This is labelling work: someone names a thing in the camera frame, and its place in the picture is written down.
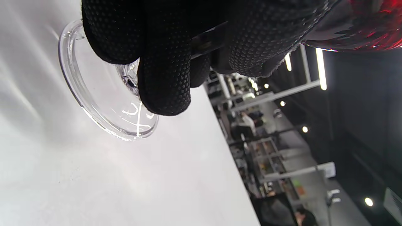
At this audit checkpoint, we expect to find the white overhead beam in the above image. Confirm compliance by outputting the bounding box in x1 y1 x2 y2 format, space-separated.
262 162 336 181
231 80 321 112

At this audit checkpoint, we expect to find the person's left hand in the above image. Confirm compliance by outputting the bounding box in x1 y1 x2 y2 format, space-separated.
81 0 341 116

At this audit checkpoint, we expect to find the shelving rack with items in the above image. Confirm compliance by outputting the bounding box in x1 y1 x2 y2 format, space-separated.
251 137 286 176

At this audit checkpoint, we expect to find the black monitor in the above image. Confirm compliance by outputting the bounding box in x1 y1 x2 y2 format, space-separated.
251 193 299 226

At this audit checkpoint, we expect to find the clear wine glass red liquid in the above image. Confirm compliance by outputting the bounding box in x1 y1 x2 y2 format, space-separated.
58 0 402 141

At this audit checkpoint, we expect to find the long ceiling light strip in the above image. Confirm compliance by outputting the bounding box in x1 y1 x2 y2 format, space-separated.
316 48 327 91

